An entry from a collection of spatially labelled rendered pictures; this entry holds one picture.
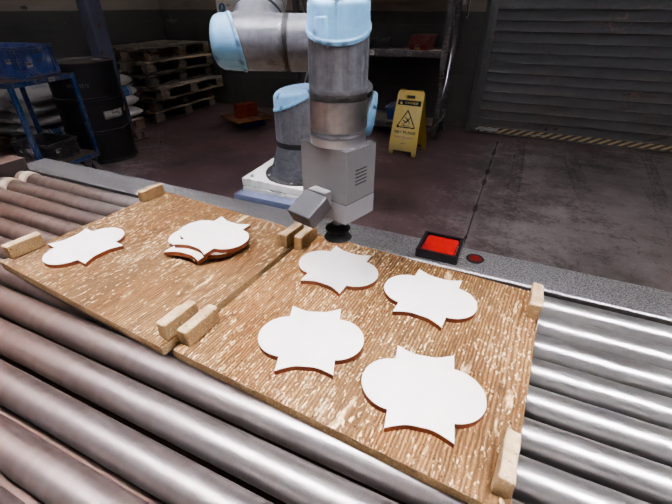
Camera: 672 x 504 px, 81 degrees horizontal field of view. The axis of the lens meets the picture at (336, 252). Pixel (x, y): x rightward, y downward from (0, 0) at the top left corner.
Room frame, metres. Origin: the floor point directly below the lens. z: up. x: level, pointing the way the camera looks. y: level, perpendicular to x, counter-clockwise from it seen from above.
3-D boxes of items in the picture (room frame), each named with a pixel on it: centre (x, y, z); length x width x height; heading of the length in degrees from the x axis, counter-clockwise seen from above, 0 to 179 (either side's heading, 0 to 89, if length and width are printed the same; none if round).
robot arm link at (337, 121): (0.54, 0.00, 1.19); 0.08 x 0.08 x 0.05
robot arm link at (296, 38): (0.64, 0.01, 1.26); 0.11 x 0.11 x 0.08; 87
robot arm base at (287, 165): (1.07, 0.10, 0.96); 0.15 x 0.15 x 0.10
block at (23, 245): (0.60, 0.55, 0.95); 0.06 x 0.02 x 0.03; 150
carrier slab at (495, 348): (0.42, -0.05, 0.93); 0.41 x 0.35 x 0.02; 62
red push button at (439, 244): (0.63, -0.20, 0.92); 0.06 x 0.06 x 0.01; 65
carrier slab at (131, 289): (0.62, 0.32, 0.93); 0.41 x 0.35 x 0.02; 60
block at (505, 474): (0.21, -0.16, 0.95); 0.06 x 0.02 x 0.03; 152
